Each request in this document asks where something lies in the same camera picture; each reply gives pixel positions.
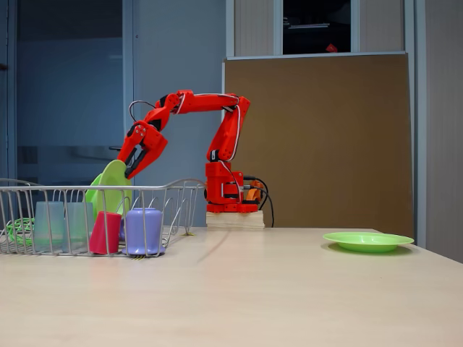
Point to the grey translucent plastic cup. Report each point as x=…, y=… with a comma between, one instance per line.
x=48, y=224
x=77, y=224

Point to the yellow black striped tape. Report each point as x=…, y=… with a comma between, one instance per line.
x=139, y=257

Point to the orange table clamp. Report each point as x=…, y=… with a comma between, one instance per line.
x=255, y=195

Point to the wooden base block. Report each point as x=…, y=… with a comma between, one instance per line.
x=235, y=221

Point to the green plastic plate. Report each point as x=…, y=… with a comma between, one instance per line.
x=92, y=197
x=114, y=177
x=367, y=241

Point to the grey glass door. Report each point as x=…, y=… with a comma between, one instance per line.
x=72, y=90

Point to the red plastic cup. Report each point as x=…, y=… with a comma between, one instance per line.
x=106, y=233

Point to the purple plastic mug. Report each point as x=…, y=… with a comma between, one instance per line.
x=143, y=227

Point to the red robot arm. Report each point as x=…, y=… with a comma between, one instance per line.
x=217, y=191

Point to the white slotted rail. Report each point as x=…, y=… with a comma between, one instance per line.
x=309, y=25

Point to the brown pin board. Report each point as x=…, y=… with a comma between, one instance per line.
x=343, y=144

